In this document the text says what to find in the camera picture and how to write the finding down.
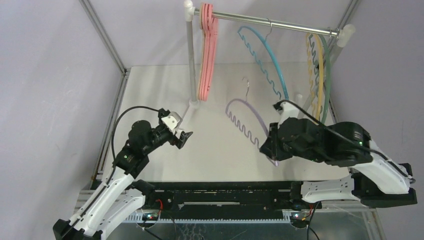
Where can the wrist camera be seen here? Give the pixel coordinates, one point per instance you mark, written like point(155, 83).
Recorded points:
point(173, 121)
point(286, 109)

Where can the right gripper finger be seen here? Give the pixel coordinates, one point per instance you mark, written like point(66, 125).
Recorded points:
point(271, 151)
point(273, 136)

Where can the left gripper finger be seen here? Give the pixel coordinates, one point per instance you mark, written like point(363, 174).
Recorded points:
point(163, 114)
point(180, 141)

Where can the right circuit board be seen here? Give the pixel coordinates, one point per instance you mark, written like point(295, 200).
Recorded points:
point(299, 221)

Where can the green wavy wire hanger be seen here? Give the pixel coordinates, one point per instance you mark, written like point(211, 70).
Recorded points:
point(326, 80)

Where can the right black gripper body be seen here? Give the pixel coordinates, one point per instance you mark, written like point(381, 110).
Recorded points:
point(271, 144)

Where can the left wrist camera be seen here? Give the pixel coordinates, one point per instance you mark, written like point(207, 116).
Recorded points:
point(173, 121)

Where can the blue wavy wire hanger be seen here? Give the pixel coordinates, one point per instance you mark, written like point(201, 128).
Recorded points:
point(264, 40)

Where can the circuit board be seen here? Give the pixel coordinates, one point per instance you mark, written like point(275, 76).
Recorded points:
point(150, 217)
point(299, 221)

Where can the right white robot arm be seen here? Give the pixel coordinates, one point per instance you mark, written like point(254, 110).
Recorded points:
point(377, 181)

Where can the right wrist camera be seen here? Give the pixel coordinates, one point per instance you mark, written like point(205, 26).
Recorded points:
point(286, 109)

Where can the left circuit board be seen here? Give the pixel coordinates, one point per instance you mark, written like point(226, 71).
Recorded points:
point(150, 217)

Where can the yellow wavy wire hanger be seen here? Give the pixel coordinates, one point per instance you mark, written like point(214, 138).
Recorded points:
point(315, 67)

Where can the beige plastic hanger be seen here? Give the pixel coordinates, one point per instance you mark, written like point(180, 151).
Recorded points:
point(201, 26)

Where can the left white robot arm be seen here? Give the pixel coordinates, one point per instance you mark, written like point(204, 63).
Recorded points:
point(121, 193)

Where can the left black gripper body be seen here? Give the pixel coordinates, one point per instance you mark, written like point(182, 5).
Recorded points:
point(159, 135)

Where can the silver clothes rack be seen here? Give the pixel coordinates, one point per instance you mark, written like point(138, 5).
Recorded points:
point(336, 38)

